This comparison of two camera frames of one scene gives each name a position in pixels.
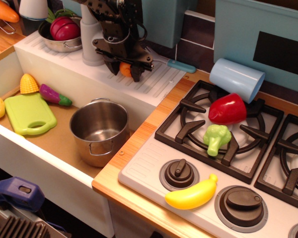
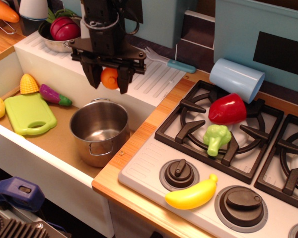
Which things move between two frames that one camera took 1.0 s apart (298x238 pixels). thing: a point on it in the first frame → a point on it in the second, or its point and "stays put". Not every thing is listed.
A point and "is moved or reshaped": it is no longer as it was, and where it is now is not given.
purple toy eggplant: [51, 95] stays put
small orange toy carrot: [125, 69] is moved or reshaped
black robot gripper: [121, 44] → [106, 43]
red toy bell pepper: [230, 109] stays put
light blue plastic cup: [234, 78] stays put
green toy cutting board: [30, 114] stays put
